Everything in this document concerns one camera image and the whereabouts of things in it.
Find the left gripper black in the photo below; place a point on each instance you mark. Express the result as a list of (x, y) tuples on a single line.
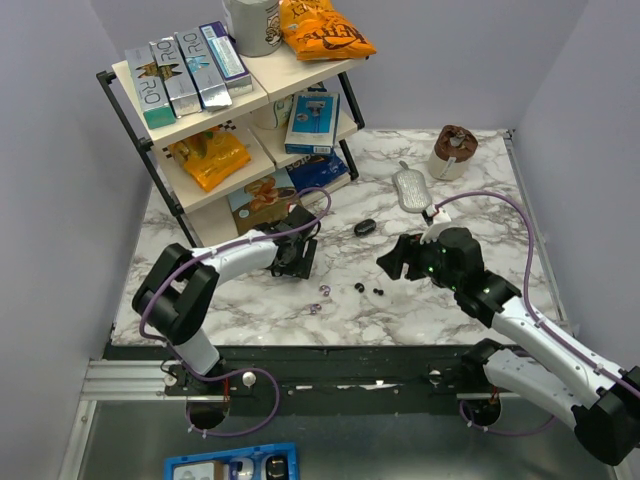
[(301, 269)]

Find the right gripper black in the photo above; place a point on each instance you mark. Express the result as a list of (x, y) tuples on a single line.
[(408, 250)]

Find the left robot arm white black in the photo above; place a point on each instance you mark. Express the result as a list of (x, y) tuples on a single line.
[(175, 296)]

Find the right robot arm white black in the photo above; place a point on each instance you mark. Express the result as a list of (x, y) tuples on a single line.
[(595, 397)]

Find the black earbud charging case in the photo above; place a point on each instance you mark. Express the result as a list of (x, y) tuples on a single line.
[(364, 228)]

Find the brown blue snack bag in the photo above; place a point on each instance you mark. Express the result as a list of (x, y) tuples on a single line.
[(264, 200)]

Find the silver glitter pouch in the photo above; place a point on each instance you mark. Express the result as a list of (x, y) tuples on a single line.
[(412, 190)]

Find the dark blue chips bag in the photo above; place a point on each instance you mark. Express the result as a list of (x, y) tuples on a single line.
[(315, 171)]

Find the orange snack bag middle shelf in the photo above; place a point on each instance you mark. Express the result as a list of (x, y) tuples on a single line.
[(210, 156)]

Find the brown white cup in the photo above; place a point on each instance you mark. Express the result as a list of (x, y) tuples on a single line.
[(452, 153)]

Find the blue razor box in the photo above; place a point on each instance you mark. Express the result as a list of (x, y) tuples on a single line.
[(312, 123)]

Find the white cup on shelf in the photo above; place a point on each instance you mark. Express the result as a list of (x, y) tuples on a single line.
[(275, 115)]

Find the black and cream shelf rack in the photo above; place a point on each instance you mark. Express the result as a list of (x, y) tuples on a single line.
[(205, 217)]

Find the silver blue toothpaste box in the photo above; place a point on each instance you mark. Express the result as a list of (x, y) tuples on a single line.
[(209, 83)]

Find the silver toothpaste box middle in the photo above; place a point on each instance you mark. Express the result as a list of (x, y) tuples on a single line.
[(177, 80)]

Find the purple white box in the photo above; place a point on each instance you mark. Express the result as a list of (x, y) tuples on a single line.
[(235, 75)]

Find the blue plastic tray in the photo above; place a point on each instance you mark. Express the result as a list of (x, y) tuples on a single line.
[(270, 461)]

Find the teal silver toothpaste box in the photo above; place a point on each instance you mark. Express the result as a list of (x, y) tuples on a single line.
[(150, 91)]

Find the orange chips bag top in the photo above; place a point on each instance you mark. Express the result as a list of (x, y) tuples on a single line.
[(316, 31)]

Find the grey white mug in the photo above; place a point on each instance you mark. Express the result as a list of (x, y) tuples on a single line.
[(254, 25)]

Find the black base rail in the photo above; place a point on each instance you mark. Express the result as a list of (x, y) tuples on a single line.
[(305, 381)]

